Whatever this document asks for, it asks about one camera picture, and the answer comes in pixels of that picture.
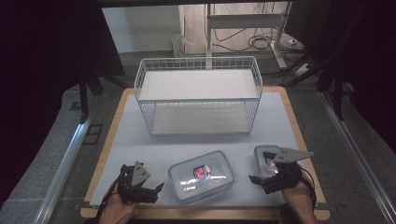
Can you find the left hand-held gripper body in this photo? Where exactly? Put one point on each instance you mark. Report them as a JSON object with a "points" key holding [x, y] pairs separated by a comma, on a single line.
{"points": [[137, 177]]}

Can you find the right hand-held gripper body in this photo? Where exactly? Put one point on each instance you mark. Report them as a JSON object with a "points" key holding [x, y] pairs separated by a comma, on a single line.
{"points": [[285, 179]]}

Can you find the small clear food container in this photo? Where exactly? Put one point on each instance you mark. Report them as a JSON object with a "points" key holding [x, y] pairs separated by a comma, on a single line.
{"points": [[263, 165]]}

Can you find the large clear food container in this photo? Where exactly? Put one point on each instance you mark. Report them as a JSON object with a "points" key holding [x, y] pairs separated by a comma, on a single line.
{"points": [[202, 177]]}

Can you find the person's right hand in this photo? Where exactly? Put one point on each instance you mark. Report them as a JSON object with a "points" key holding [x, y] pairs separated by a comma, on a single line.
{"points": [[299, 199]]}

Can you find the person's left hand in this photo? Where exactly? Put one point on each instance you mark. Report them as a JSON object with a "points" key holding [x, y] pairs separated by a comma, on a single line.
{"points": [[116, 205]]}

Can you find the person's dark clothing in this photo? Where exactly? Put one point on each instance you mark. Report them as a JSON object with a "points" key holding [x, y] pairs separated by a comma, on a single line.
{"points": [[285, 216]]}

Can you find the wooden table board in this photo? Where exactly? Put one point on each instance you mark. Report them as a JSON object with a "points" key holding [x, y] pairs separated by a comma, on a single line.
{"points": [[106, 149]]}

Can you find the black floor plate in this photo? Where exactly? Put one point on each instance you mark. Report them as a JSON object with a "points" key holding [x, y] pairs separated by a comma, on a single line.
{"points": [[92, 134]]}

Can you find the white power strip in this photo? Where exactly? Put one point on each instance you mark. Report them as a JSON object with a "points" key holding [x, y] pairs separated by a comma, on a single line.
{"points": [[301, 70]]}

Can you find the black metal stand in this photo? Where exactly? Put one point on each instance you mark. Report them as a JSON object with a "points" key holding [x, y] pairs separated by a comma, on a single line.
{"points": [[84, 93], [337, 90]]}

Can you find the aluminium rail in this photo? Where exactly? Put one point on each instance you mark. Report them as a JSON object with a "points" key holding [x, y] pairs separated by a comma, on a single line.
{"points": [[62, 174], [358, 155]]}

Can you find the white metal desk frame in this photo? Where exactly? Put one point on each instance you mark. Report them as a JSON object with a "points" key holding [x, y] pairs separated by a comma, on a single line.
{"points": [[246, 20]]}

